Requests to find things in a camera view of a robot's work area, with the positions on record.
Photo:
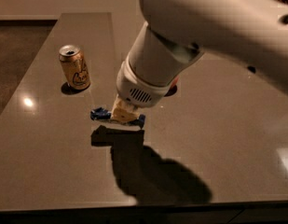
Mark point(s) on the white gripper with vents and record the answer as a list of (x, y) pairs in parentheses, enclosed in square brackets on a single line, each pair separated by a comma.
[(140, 88)]

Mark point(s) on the blue rxbar blueberry wrapper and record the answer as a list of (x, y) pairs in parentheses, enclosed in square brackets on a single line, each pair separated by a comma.
[(103, 114)]

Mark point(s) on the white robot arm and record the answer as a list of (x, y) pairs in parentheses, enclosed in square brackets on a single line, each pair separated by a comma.
[(176, 33)]

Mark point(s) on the gold soda can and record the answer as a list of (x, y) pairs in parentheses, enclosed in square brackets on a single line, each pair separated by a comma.
[(74, 67)]

